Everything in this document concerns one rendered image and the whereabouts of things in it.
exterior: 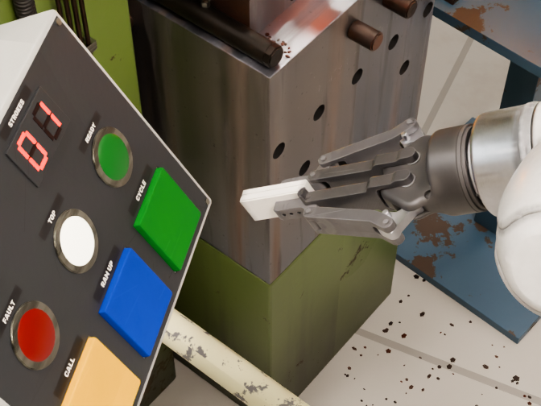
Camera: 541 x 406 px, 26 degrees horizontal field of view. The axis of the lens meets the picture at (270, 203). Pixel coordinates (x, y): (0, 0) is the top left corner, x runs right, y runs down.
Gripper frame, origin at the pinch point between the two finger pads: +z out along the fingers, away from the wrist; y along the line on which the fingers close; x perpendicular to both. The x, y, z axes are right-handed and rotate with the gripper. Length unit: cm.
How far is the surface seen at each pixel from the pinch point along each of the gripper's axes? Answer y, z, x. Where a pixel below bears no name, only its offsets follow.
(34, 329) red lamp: -19.9, 12.8, 10.1
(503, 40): 67, 3, -43
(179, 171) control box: 5.6, 13.3, 0.7
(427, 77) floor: 123, 49, -95
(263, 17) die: 37.6, 16.7, -6.4
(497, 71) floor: 129, 36, -103
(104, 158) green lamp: -1.2, 12.9, 10.6
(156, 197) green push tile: 0.2, 12.5, 3.0
